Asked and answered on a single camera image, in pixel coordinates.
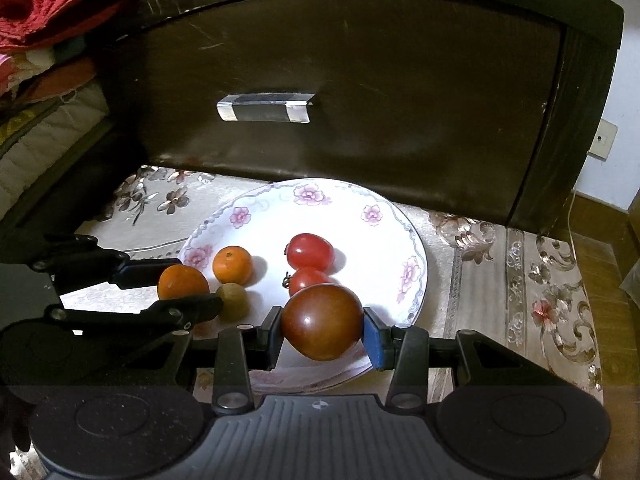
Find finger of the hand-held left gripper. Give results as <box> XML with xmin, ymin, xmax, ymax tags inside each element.
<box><xmin>44</xmin><ymin>293</ymin><xmax>224</xmax><ymax>337</ymax></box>
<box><xmin>27</xmin><ymin>234</ymin><xmax>187</xmax><ymax>292</ymax></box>

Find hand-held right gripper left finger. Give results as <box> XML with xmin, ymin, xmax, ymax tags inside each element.
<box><xmin>142</xmin><ymin>305</ymin><xmax>287</xmax><ymax>411</ymax></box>

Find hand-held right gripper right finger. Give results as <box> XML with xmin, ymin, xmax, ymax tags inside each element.
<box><xmin>361</xmin><ymin>306</ymin><xmax>553</xmax><ymax>410</ymax></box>

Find small orange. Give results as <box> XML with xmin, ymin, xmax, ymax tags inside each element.
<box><xmin>212</xmin><ymin>245</ymin><xmax>254</xmax><ymax>285</ymax></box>
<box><xmin>157</xmin><ymin>265</ymin><xmax>211</xmax><ymax>303</ymax></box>

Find brown longan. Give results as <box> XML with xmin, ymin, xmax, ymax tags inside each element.
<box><xmin>215</xmin><ymin>282</ymin><xmax>249</xmax><ymax>323</ymax></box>

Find large dark red tomato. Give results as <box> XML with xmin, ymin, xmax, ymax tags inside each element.
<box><xmin>280</xmin><ymin>283</ymin><xmax>364</xmax><ymax>361</ymax></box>

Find red cherry tomato with stem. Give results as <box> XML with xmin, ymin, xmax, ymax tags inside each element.
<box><xmin>281</xmin><ymin>268</ymin><xmax>333</xmax><ymax>297</ymax></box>

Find white floral bowl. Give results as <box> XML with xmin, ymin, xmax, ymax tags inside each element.
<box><xmin>177</xmin><ymin>178</ymin><xmax>428</xmax><ymax>395</ymax></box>

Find floral tablecloth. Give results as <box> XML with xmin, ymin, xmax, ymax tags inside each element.
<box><xmin>0</xmin><ymin>164</ymin><xmax>607</xmax><ymax>480</ymax></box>

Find dark wooden nightstand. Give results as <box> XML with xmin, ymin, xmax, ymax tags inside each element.
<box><xmin>97</xmin><ymin>0</ymin><xmax>626</xmax><ymax>237</ymax></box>

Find silver drawer handle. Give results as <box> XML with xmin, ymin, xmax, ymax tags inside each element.
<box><xmin>216</xmin><ymin>91</ymin><xmax>316</xmax><ymax>124</ymax></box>

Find white wall socket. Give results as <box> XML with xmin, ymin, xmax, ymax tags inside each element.
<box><xmin>587</xmin><ymin>118</ymin><xmax>619</xmax><ymax>161</ymax></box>

